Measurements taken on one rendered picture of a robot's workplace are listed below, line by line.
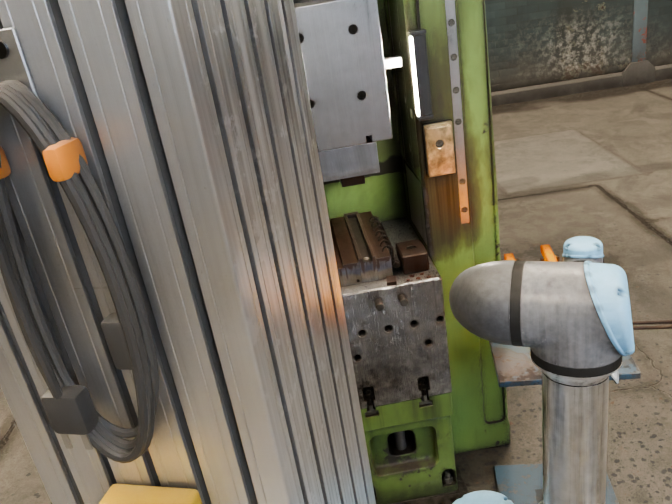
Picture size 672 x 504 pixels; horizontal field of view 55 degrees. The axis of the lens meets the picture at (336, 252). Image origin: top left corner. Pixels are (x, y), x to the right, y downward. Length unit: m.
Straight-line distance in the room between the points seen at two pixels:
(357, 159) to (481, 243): 0.60
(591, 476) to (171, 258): 0.70
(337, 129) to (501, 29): 6.26
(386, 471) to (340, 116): 1.30
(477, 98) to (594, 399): 1.36
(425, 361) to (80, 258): 1.75
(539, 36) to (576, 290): 7.41
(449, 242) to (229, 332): 1.78
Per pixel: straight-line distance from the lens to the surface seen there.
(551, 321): 0.85
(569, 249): 1.34
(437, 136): 2.08
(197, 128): 0.43
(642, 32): 8.65
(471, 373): 2.51
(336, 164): 1.91
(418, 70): 2.01
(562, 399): 0.92
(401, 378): 2.21
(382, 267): 2.05
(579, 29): 8.34
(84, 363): 0.57
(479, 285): 0.87
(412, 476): 2.49
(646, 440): 2.87
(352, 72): 1.87
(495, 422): 2.69
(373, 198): 2.47
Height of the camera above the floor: 1.86
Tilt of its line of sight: 24 degrees down
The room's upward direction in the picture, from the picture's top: 9 degrees counter-clockwise
